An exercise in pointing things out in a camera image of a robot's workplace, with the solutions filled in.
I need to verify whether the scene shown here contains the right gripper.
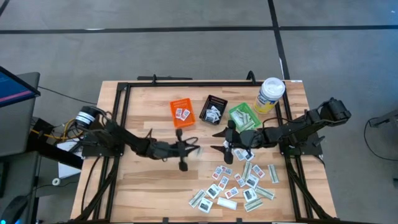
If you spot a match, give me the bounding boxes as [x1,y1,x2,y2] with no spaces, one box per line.
[210,119,267,165]

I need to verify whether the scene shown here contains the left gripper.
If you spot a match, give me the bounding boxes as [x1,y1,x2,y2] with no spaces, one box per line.
[147,128,200,172]

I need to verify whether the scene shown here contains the green plastic basket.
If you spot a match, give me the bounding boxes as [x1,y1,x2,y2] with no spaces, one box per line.
[228,102,262,133]

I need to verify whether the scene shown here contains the black plastic basket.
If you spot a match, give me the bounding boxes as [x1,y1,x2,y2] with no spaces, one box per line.
[198,95,228,126]

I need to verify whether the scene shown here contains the orange plastic basket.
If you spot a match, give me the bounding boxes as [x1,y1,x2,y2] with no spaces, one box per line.
[169,98,197,128]

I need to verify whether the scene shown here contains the plain white flat packet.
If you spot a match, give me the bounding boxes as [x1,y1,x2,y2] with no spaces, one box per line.
[216,197,238,211]

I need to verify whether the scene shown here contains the yellow Lysol wipes canister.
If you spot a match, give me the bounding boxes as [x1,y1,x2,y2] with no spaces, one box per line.
[253,77,286,114]

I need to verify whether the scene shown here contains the white paper sheet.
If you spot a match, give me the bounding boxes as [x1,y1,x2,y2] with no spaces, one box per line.
[57,140,83,179]

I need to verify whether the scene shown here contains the black side desk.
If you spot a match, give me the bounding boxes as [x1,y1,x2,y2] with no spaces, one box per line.
[0,116,85,224]

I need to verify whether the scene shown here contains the grey stand leg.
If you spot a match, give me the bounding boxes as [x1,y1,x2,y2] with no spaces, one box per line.
[368,108,398,128]

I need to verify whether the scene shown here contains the computer monitor blue screen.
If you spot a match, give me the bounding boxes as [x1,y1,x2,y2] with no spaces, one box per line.
[0,65,42,108]

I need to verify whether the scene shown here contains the black computer mouse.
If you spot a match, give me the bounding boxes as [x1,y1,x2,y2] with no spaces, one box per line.
[0,195,29,224]

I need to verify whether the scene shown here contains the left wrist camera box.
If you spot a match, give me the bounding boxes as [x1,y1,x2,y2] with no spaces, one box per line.
[161,142,177,156]

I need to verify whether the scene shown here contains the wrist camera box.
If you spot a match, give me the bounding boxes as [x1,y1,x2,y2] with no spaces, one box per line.
[161,142,177,156]
[241,130,257,147]

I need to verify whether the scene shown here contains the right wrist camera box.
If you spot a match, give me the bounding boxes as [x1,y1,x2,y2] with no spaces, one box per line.
[241,130,257,147]

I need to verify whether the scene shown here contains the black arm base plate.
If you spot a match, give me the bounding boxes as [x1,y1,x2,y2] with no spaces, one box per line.
[81,133,126,158]
[277,130,324,157]

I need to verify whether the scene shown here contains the thin black floor cable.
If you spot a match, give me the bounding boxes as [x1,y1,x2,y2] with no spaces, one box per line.
[37,86,98,105]
[363,117,398,162]

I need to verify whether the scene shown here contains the yellow cable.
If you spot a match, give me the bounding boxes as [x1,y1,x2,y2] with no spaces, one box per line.
[30,119,85,141]

